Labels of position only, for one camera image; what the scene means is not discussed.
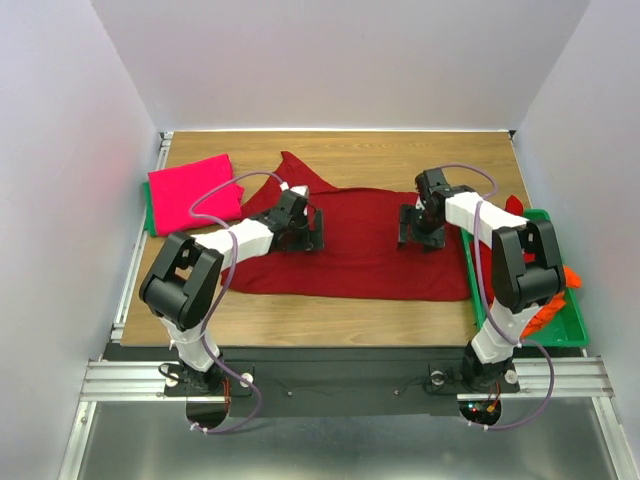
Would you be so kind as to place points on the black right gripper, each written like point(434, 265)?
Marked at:
point(420, 230)

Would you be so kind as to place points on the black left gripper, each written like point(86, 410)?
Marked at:
point(312, 241)

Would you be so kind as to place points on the dark red t-shirt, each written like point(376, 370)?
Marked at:
point(360, 257)

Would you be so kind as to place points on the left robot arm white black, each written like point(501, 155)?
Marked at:
point(180, 285)

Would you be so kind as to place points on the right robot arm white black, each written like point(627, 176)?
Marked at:
point(527, 271)

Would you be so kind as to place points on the folded pink t-shirt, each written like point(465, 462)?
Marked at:
point(172, 191)

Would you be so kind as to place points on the folded green t-shirt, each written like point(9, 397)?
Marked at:
point(149, 222)

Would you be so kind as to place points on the orange t-shirt in bin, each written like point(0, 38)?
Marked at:
point(547, 313)

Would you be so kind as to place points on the green plastic bin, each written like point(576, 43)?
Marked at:
point(567, 329)

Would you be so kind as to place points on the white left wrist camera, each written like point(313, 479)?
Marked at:
point(302, 190)

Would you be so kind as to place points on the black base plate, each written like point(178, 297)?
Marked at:
point(359, 381)

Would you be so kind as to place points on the aluminium frame rail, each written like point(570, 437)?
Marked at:
point(140, 381)

